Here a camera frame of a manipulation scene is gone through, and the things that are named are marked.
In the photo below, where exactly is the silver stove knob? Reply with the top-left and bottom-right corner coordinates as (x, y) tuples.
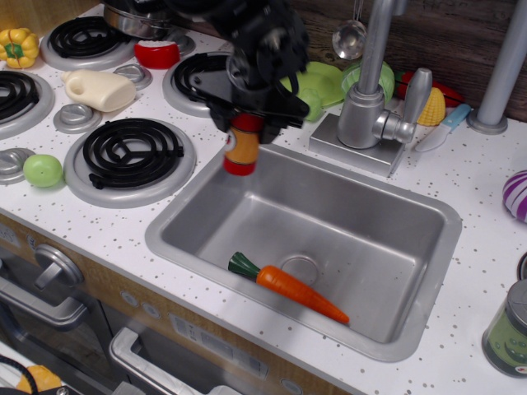
(54, 104), (102, 134)
(114, 64), (153, 91)
(0, 148), (35, 185)

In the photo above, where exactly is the silver toy sink basin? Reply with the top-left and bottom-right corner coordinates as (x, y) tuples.
(145, 145), (462, 362)

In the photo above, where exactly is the yellow toy at bottom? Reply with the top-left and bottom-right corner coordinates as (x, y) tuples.
(16, 365), (63, 393)

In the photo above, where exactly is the purple striped toy onion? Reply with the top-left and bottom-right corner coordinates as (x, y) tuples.
(502, 170), (526, 222)

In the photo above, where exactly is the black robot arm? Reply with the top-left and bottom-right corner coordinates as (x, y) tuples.
(167, 1), (309, 144)

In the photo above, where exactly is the grey oven handle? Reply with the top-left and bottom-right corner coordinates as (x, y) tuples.
(109, 328), (231, 394)
(1, 277), (89, 332)

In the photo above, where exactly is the silver stove knob middle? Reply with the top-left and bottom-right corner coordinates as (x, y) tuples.
(54, 104), (102, 134)

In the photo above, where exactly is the silver toy faucet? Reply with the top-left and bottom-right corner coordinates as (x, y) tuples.
(309, 0), (432, 177)

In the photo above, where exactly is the green toy cabbage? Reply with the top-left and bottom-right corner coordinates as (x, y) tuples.
(341, 62), (395, 103)

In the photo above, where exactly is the cream toy detergent bottle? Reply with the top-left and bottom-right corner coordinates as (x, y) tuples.
(61, 69), (137, 112)

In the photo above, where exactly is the yellow toy corn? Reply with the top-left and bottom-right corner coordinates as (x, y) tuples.
(417, 87), (446, 127)

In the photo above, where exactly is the grey left oven handle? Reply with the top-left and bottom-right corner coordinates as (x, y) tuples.
(1, 277), (89, 332)

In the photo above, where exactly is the hanging steel ladle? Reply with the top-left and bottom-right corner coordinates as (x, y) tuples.
(332, 1), (367, 61)

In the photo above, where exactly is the silver oven dial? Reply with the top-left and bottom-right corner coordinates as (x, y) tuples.
(35, 244), (84, 290)

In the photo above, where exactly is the black burner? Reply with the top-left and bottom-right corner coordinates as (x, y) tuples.
(1, 71), (54, 140)
(64, 118), (197, 209)
(40, 16), (137, 71)
(162, 51), (229, 118)

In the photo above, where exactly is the grey vertical post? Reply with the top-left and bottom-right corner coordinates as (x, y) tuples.
(467, 0), (526, 135)

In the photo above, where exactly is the back left black burner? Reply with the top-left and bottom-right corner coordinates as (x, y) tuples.
(40, 16), (137, 71)

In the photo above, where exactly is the silver stove knob lower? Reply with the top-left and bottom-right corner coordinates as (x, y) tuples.
(0, 148), (35, 185)

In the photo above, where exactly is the black cable at bottom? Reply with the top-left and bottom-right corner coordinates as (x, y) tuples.
(0, 353), (42, 394)

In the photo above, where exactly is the green labelled toy can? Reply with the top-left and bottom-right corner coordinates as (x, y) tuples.
(482, 280), (526, 379)

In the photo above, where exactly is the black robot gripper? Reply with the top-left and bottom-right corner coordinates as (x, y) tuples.
(189, 24), (309, 145)

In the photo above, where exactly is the green toy apple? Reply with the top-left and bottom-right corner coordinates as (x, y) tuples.
(23, 154), (63, 188)

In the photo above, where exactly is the yellow toy bell pepper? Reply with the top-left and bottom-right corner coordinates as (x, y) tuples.
(1, 28), (40, 69)

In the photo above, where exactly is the back right black burner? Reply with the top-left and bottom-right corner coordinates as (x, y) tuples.
(162, 51), (229, 118)

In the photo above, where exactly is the front left black burner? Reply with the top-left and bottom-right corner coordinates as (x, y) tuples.
(1, 71), (54, 140)

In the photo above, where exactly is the silver stove knob upper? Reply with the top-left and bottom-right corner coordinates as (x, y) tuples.
(114, 64), (153, 91)

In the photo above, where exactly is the blue handled toy knife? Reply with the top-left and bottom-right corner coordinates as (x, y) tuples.
(415, 104), (472, 152)

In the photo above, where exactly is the grey right oven handle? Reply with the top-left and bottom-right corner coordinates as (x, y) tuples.
(109, 328), (231, 394)

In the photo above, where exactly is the orange toy carrot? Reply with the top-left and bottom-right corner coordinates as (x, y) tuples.
(227, 252), (350, 324)

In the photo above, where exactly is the red ketchup bottle toy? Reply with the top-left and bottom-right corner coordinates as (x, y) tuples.
(223, 114), (264, 176)

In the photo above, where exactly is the steel toy pot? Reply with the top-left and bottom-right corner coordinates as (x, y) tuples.
(101, 0), (173, 40)

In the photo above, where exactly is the red toy pepper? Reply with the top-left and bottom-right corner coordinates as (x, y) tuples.
(394, 71), (465, 107)

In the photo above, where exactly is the front right black burner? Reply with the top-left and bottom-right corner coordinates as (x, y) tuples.
(64, 118), (197, 209)

